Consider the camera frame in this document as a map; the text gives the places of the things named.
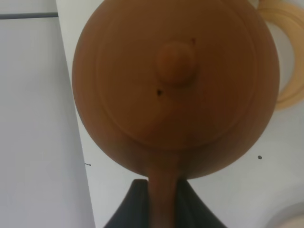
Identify right orange cup coaster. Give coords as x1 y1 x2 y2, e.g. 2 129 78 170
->
257 0 304 110

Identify brown clay teapot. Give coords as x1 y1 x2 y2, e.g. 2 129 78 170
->
72 0 280 228

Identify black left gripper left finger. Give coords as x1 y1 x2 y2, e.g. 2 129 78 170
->
105 179 149 228

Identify beige round teapot coaster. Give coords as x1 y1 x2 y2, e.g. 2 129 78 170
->
265 202 304 228

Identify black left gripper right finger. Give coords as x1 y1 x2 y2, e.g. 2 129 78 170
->
174 180 226 228

